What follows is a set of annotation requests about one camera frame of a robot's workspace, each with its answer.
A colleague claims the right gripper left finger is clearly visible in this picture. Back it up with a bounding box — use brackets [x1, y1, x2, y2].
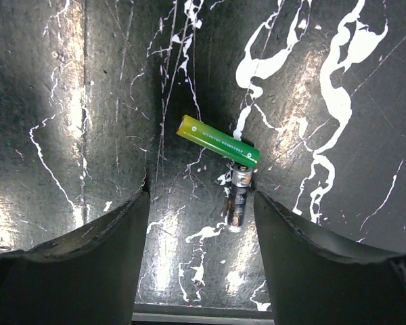
[0, 191, 150, 324]

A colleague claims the black silver battery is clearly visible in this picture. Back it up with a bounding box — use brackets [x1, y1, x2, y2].
[226, 164, 252, 233]

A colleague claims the green yellow battery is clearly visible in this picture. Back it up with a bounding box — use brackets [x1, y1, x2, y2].
[176, 115, 261, 167]

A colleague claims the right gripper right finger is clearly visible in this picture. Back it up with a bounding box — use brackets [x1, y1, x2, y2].
[254, 192, 406, 324]

